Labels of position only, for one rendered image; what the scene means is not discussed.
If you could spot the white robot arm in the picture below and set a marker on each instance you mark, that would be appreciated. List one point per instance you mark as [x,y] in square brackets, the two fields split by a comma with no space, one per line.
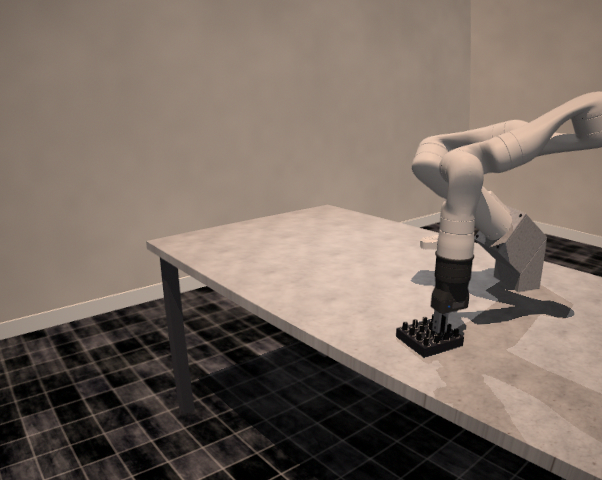
[463,173]

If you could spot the black knob box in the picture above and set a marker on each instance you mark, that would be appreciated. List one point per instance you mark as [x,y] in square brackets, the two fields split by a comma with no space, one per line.
[425,341]

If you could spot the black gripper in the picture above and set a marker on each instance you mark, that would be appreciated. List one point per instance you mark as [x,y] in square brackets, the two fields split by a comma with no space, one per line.
[454,258]

